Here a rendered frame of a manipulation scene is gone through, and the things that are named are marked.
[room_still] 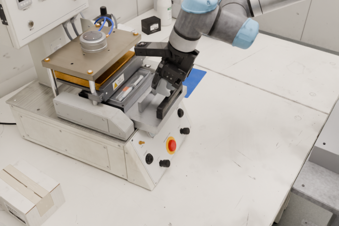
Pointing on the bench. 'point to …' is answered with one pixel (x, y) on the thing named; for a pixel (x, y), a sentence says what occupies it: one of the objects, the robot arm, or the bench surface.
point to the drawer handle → (167, 102)
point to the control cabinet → (41, 12)
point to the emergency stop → (172, 145)
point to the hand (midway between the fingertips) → (154, 90)
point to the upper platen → (72, 80)
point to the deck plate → (41, 93)
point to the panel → (160, 144)
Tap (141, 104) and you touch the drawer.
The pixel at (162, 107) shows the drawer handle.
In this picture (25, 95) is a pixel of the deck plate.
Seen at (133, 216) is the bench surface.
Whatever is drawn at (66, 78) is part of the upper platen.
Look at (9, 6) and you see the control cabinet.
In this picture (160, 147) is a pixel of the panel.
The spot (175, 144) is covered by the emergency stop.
